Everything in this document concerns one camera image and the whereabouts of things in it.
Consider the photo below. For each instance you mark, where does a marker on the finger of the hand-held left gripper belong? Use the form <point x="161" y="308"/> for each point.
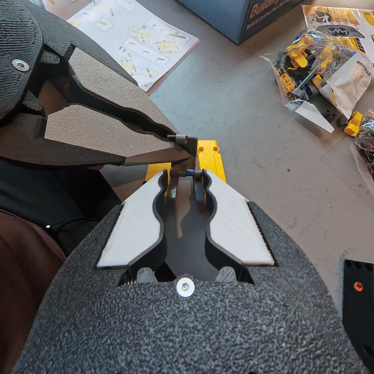
<point x="87" y="128"/>
<point x="111" y="81"/>

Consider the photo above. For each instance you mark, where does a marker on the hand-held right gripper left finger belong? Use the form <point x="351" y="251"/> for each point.
<point x="131" y="230"/>

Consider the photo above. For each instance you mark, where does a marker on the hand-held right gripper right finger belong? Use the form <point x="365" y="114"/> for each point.
<point x="239" y="230"/>

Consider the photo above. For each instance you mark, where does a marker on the yellow panel with grey beam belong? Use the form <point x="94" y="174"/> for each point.
<point x="210" y="160"/>

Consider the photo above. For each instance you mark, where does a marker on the yellow panel with curved grey panel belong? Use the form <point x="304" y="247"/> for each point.
<point x="190" y="147"/>

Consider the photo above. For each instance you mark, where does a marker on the grey desk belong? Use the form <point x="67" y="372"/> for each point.
<point x="248" y="117"/>

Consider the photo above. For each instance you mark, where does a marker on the person's left hand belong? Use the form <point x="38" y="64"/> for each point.
<point x="54" y="98"/>

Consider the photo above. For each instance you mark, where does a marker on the open instruction booklet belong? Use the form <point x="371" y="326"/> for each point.
<point x="146" y="35"/>

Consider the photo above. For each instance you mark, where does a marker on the person's black trousers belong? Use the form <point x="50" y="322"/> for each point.
<point x="43" y="190"/>

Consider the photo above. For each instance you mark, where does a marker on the blue cardboard kit box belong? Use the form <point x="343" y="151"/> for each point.
<point x="219" y="17"/>

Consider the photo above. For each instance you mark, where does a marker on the clear bag black red parts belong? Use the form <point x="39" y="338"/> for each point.
<point x="365" y="152"/>

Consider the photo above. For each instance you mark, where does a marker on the black box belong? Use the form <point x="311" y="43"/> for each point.
<point x="359" y="321"/>

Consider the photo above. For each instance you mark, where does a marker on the small yellow connector piece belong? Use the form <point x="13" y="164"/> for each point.
<point x="353" y="125"/>

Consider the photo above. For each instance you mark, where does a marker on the small clear bag yellow parts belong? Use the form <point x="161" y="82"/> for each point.
<point x="295" y="58"/>

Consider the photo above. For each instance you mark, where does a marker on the sticker sheet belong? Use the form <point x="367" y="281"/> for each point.
<point x="336" y="14"/>

